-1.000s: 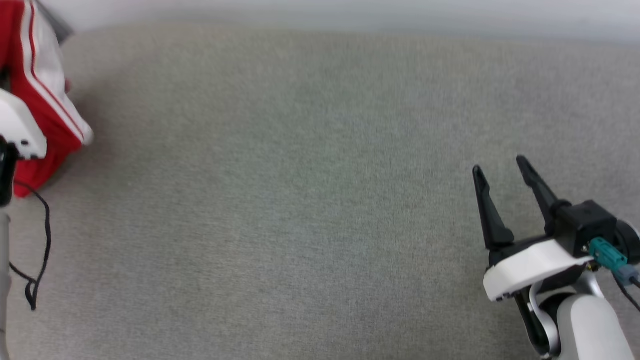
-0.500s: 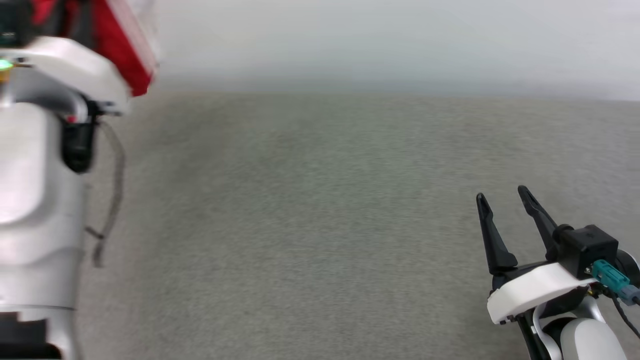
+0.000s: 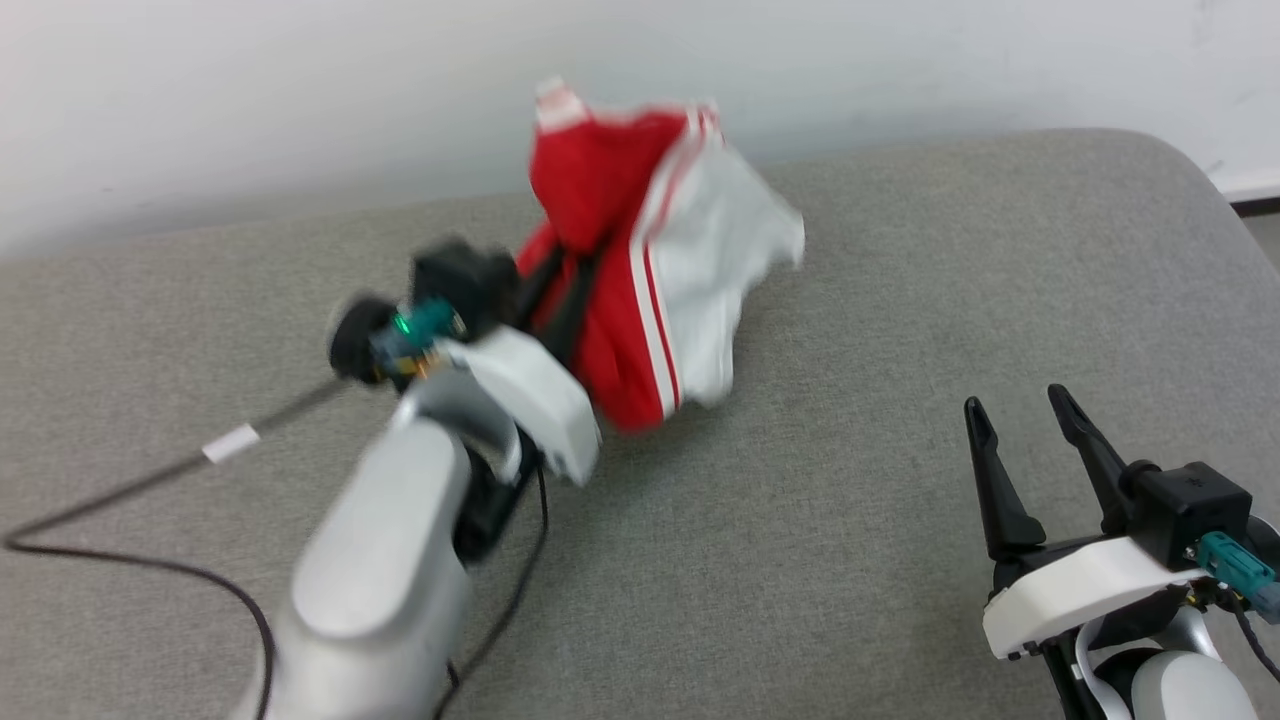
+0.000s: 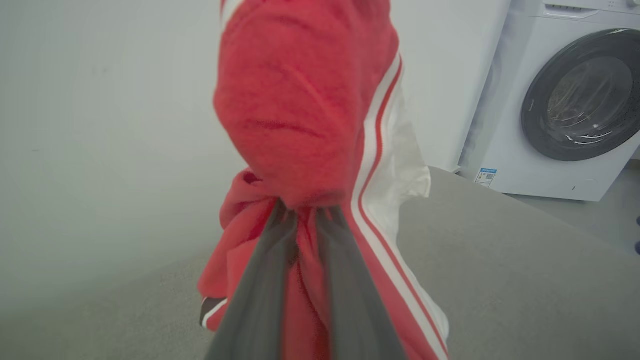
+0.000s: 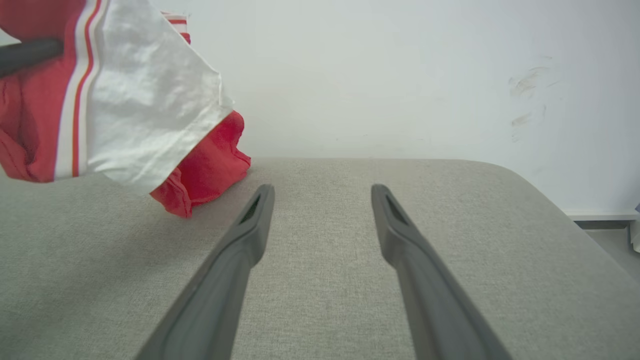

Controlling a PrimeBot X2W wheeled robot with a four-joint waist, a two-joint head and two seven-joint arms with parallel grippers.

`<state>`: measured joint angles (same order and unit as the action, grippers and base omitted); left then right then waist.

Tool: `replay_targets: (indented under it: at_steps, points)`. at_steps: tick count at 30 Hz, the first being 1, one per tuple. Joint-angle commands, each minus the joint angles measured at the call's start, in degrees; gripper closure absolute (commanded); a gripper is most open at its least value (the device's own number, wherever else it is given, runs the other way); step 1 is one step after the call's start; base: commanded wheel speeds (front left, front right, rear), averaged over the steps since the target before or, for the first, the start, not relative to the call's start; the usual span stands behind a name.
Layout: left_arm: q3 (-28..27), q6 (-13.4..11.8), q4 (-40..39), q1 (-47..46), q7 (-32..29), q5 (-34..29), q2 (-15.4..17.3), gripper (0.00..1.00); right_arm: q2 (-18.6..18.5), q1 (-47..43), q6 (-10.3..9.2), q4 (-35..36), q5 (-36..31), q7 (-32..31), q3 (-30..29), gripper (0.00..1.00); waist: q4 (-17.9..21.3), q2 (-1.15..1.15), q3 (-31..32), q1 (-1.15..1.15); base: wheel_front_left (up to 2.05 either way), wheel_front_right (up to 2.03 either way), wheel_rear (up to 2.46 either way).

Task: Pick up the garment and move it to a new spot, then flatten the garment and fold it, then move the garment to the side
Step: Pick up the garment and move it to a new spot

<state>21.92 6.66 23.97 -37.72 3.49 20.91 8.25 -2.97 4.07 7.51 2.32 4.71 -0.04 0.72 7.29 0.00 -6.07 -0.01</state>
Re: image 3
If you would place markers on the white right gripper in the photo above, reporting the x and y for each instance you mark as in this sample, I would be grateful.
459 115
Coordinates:
1080 590

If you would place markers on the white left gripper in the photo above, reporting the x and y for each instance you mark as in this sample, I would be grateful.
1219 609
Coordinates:
535 395

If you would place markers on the red and white jersey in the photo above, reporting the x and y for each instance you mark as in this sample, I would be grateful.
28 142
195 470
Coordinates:
690 260

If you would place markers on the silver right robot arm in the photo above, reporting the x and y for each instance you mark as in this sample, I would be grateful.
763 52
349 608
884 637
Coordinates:
1180 685

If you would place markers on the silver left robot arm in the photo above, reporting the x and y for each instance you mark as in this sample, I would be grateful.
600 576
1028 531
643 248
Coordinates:
385 560

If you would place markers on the grey fabric sofa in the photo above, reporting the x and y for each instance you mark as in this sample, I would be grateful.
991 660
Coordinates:
900 400

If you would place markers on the teal left camera connector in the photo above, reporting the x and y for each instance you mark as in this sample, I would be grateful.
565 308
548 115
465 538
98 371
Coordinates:
420 325

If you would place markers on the teal camera connector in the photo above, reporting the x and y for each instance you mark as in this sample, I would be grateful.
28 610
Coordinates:
420 325
1235 570

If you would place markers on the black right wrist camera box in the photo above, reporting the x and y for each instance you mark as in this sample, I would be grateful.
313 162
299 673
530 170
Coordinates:
1190 510

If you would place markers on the teal right camera connector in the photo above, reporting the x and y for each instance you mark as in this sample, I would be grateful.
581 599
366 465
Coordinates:
1235 570

